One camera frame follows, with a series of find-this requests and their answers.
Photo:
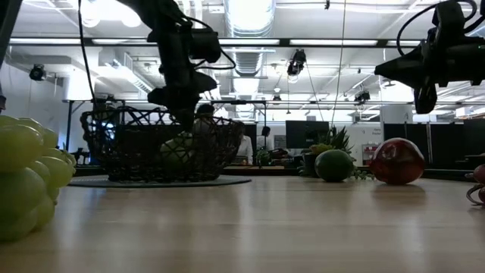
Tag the silver ceiling duct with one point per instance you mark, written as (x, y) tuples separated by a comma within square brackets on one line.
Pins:
[(248, 19)]

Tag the green pear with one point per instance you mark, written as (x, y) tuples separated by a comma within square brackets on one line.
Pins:
[(176, 151)]

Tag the black aluminium table frame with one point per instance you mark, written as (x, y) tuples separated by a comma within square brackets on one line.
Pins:
[(280, 171)]

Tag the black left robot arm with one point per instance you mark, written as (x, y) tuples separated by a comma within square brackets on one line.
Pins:
[(159, 15)]

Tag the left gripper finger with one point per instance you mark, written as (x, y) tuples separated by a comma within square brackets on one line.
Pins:
[(183, 118)]

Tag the green apple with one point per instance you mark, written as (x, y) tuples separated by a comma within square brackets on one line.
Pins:
[(333, 165)]

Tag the black ceiling camera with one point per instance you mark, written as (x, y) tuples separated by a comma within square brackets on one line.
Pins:
[(296, 62)]

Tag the succulent plant in black pot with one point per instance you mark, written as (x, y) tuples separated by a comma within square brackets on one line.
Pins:
[(331, 142)]

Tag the dark red apple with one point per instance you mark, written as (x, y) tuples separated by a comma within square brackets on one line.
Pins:
[(396, 161)]

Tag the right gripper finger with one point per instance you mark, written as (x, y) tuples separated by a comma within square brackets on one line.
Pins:
[(425, 99)]

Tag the black monitor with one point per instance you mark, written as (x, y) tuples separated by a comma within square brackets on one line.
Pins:
[(307, 134)]

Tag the red grapes bunch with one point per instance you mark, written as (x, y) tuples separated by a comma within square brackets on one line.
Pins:
[(479, 175)]

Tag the black partition wall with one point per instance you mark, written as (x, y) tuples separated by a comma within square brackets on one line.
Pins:
[(428, 142)]

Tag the green grapes bunch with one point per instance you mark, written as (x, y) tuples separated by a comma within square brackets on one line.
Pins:
[(19, 151)]

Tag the person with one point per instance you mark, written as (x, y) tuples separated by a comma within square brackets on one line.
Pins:
[(245, 148), (205, 110), (265, 138)]

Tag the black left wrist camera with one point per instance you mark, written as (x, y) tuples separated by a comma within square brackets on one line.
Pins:
[(204, 45)]

